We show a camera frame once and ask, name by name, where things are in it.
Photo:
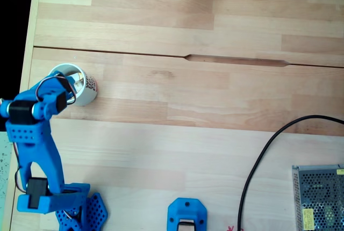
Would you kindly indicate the white printed mug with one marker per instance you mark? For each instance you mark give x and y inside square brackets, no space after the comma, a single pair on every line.
[90,96]

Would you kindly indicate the wooden camera pole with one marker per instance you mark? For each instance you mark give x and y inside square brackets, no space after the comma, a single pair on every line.
[186,227]

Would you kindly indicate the wrapped white yellow sweet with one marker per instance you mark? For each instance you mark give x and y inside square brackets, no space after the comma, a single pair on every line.
[78,84]

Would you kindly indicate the pale wooden base board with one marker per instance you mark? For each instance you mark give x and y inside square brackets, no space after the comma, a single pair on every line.
[215,166]

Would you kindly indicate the blue pole base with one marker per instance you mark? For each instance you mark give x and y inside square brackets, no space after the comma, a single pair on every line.
[174,212]

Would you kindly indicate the metal mesh power supply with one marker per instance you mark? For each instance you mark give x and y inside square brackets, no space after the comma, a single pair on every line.
[319,198]

